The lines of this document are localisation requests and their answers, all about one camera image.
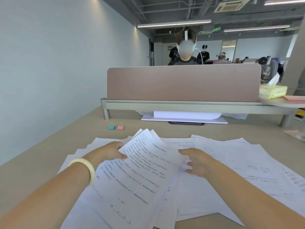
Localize person's left hand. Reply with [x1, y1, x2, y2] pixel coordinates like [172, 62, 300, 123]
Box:
[82, 141, 128, 170]

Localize person's right hand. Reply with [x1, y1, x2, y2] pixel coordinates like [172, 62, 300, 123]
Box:
[178, 148, 216, 178]

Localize single printed document page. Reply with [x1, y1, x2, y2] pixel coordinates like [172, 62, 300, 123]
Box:
[92, 128, 189, 229]

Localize person's right forearm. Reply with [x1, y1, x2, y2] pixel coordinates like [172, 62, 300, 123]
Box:
[203, 162, 305, 229]

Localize person's left forearm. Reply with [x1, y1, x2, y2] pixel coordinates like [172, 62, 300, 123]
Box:
[0, 162, 96, 229]

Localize white flat board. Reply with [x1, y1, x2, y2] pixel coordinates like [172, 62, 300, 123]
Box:
[141, 115, 228, 124]

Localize cream jade bangle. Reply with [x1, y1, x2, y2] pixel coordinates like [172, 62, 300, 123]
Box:
[68, 158, 96, 187]

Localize white paper ream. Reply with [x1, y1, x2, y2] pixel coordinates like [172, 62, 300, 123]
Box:
[153, 111, 222, 120]

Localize grey metal desk shelf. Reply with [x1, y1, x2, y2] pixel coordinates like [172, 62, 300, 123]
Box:
[100, 96, 305, 128]

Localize pile of white paper sheets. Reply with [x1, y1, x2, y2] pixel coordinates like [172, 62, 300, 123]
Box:
[57, 128, 305, 229]

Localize pinkish-brown desk divider panel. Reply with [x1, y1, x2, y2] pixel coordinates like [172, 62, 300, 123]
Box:
[107, 63, 262, 103]

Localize yellow tissue box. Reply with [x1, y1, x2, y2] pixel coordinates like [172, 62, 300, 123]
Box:
[259, 74, 288, 100]

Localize pale pink paper sheet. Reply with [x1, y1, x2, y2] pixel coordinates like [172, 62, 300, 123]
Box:
[283, 130, 305, 142]

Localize black office chair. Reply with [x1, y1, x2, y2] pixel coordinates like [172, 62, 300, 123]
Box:
[258, 57, 268, 74]

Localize pink folder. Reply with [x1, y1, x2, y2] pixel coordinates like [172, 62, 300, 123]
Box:
[283, 95, 305, 103]

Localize hanging grey clothes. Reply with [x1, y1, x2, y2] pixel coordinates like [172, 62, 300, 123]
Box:
[270, 58, 286, 83]

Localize long ceiling light strip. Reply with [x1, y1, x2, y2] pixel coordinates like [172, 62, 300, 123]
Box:
[137, 19, 212, 28]
[224, 25, 291, 33]
[264, 0, 305, 6]

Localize ceiling air conditioner vent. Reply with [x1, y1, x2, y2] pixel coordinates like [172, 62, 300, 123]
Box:
[213, 0, 251, 14]

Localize black cable grommet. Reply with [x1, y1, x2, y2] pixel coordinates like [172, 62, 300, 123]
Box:
[168, 121, 205, 126]

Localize white cable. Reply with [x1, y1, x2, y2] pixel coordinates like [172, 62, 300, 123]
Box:
[194, 48, 205, 65]

